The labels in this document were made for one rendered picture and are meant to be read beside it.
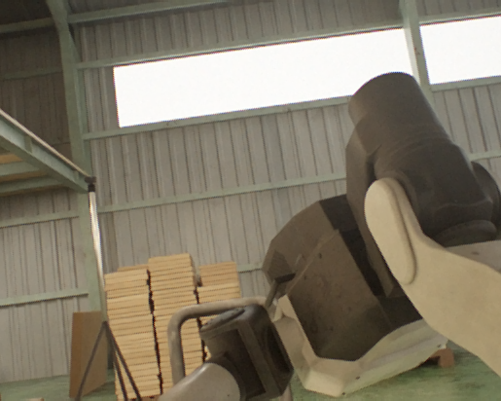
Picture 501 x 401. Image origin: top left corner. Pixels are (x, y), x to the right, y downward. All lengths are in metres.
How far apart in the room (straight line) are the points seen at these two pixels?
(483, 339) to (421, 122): 0.30
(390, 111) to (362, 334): 0.33
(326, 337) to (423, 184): 0.32
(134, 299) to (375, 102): 3.95
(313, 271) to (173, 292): 3.72
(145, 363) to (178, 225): 4.70
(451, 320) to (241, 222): 8.42
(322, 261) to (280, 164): 8.34
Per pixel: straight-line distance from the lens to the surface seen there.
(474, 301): 0.69
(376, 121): 0.84
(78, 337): 6.33
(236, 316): 1.00
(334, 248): 0.90
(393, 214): 0.74
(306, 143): 9.35
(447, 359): 5.00
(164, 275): 4.64
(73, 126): 9.26
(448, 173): 0.78
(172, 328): 1.73
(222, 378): 0.94
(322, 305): 0.94
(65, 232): 9.51
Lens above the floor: 0.77
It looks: 10 degrees up
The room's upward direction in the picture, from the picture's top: 8 degrees counter-clockwise
